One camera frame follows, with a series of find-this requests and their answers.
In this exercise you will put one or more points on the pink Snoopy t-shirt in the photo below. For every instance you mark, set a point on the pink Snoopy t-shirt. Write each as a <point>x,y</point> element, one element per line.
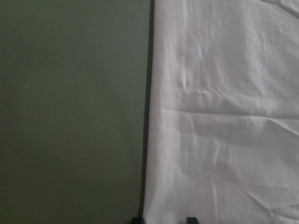
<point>223,140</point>

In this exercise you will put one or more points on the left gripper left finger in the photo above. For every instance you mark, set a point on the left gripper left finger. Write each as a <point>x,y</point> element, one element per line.
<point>137,220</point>

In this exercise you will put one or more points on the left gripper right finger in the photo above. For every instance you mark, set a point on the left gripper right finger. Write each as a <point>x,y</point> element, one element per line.
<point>191,220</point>

